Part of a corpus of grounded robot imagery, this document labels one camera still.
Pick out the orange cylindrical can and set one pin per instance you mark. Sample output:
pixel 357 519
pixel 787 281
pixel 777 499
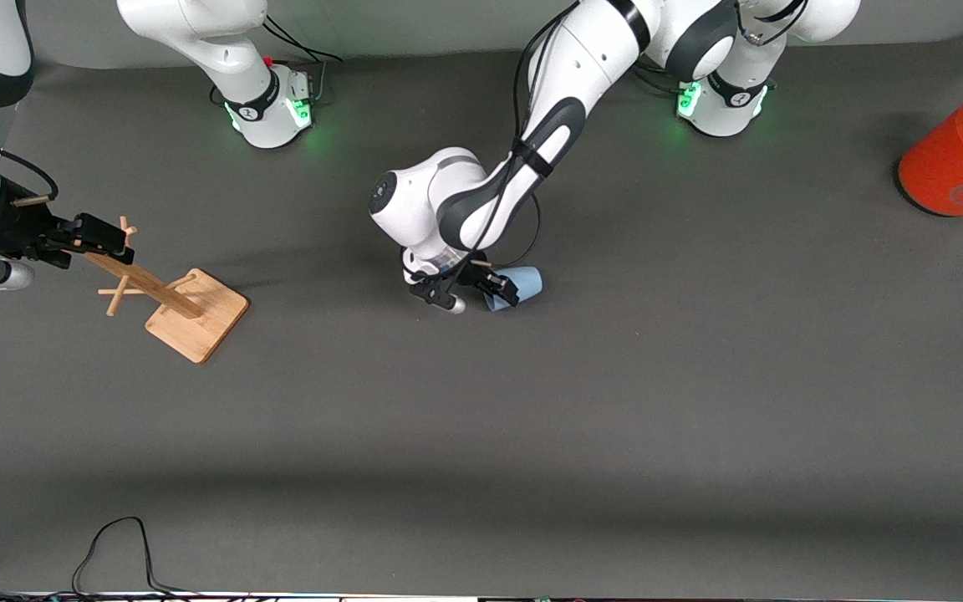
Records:
pixel 962 159

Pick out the dark grey table cloth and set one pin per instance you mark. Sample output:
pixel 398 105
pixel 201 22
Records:
pixel 481 418

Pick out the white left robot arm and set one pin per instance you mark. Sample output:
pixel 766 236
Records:
pixel 582 67

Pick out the wooden cup rack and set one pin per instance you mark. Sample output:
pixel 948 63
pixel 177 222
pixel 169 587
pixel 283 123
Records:
pixel 197 322

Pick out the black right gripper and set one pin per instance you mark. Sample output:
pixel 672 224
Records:
pixel 15 224

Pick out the light blue cup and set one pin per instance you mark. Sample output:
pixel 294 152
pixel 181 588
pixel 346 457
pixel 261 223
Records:
pixel 525 283

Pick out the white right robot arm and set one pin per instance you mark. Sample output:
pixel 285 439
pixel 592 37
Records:
pixel 222 50

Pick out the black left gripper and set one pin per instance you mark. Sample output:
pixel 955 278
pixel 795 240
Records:
pixel 476 277

